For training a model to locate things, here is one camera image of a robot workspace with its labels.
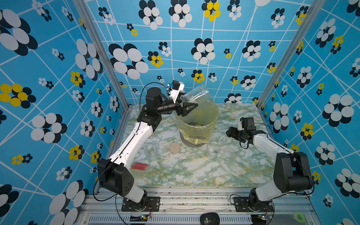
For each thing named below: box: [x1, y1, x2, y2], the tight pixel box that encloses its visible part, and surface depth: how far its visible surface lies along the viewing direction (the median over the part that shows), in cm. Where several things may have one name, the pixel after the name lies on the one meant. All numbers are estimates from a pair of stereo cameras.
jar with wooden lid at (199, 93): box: [180, 84, 211, 104], surface depth 63 cm
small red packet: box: [131, 162, 149, 171], surface depth 89 cm
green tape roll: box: [293, 212, 306, 223], surface depth 71 cm
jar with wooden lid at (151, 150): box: [144, 143, 158, 160], surface depth 95 cm
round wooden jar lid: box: [168, 142, 181, 155], surface depth 96 cm
